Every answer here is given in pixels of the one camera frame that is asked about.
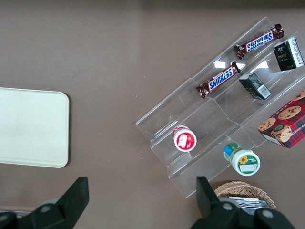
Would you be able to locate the Snickers chocolate bar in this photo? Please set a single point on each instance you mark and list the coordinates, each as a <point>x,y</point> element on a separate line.
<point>220,80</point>
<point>258,41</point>

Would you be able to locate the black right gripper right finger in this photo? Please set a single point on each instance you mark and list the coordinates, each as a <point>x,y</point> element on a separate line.
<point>209,205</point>

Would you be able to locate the light wicker basket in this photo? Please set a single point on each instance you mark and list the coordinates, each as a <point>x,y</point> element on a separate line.
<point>238,188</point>

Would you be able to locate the dark green tea carton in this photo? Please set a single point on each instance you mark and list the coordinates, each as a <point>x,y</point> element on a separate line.
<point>288,55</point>
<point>256,87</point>

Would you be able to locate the red tartan cookie box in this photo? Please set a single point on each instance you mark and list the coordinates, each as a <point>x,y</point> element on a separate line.
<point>288,124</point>

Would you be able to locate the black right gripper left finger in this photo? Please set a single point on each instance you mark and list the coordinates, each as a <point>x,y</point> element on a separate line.
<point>69,202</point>

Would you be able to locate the green lidded yogurt cup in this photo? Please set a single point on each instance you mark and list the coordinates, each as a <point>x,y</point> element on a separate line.
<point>245,162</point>

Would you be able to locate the clear acrylic stepped display stand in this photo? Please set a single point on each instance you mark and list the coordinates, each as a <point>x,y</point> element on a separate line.
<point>214,114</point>

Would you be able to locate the aluminium foil container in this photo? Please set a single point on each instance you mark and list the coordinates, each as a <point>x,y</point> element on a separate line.
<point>250,202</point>

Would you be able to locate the cream rectangular serving tray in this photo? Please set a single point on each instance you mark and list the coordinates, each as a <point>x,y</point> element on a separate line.
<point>31,126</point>

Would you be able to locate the red lidded yogurt cup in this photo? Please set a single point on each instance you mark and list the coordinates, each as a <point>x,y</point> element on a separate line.
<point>184,140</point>

